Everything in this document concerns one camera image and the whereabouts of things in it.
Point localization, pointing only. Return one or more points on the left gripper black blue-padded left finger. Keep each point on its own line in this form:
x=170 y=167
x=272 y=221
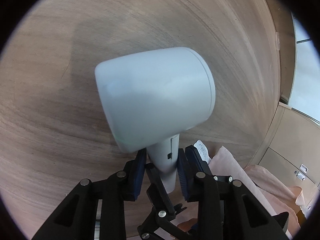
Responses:
x=76 y=215

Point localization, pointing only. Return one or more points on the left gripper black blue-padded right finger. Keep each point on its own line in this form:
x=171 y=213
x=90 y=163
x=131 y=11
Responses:
x=226 y=207

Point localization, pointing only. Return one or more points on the pink tablecloth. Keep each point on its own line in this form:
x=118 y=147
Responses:
x=274 y=195

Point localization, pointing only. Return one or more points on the beige filing cabinet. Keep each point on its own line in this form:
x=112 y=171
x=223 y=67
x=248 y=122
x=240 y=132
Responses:
x=290 y=151

